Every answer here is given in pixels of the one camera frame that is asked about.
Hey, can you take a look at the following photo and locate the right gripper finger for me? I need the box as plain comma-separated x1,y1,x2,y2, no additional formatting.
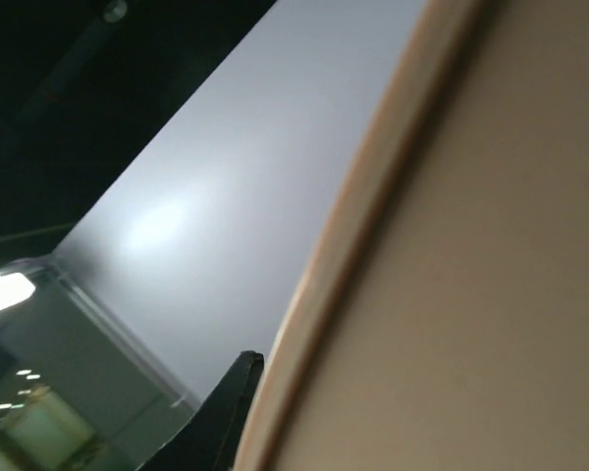
139,350,264,471

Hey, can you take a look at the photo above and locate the salmon pink plastic bin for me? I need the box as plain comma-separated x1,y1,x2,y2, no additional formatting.
235,1,589,470

